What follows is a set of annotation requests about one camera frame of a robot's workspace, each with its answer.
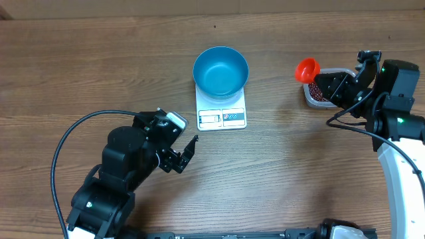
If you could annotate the white digital kitchen scale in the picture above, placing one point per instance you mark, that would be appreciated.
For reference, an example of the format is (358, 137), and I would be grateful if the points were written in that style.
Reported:
(220, 114)

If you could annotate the red adzuki beans in container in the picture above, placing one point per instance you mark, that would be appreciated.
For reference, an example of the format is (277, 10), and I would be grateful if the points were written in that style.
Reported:
(315, 92)

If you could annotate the blue plastic bowl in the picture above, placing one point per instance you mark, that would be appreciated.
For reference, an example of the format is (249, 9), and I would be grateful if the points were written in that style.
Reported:
(220, 72)

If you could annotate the red plastic measuring scoop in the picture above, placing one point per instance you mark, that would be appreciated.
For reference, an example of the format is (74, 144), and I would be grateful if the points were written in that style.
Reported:
(307, 70)

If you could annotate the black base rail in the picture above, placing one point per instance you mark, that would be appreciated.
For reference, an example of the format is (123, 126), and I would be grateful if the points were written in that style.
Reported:
(329, 228)

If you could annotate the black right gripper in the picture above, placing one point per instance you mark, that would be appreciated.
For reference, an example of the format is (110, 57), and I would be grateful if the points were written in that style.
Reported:
(342, 82)

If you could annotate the clear plastic bean container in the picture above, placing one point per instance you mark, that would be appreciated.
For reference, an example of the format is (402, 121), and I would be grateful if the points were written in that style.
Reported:
(318, 104)

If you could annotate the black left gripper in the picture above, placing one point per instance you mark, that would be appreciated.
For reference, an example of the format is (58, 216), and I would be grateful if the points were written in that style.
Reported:
(171, 156)

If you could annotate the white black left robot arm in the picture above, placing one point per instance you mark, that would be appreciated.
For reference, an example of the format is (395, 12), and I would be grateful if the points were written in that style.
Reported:
(102, 205)

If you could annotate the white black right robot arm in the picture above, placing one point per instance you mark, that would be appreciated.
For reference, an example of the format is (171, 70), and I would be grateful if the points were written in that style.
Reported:
(385, 98)

